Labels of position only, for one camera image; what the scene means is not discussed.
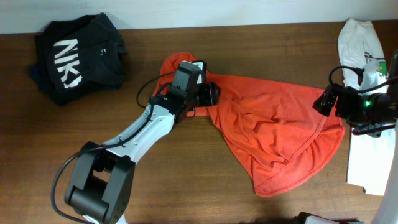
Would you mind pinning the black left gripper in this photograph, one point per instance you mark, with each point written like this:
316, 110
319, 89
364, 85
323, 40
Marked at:
208, 93

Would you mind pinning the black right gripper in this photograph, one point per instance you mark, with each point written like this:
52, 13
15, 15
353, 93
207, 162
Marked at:
346, 94

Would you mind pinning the red soccer t-shirt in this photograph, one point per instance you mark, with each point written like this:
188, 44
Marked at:
273, 131

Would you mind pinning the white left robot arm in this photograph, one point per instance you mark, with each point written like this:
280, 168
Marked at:
100, 186

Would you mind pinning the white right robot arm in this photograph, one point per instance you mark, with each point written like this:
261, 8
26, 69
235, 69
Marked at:
387, 211

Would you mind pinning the white printed t-shirt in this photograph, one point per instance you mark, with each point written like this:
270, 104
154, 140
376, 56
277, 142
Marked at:
370, 158

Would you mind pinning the black Nike t-shirt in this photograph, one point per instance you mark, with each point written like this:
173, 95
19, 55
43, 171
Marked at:
81, 56

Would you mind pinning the dark navy folded garment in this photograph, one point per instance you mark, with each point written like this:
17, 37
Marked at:
44, 84

